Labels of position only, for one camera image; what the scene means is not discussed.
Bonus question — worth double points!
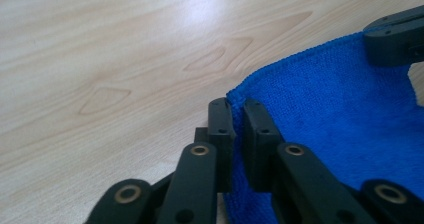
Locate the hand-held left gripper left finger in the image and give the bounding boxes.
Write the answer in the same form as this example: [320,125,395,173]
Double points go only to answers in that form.
[194,97,237,194]

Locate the blue cloth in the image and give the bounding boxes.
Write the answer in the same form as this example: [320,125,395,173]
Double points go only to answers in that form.
[222,30,424,224]

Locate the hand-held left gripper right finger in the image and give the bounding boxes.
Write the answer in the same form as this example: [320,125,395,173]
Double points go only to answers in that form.
[242,98,285,192]

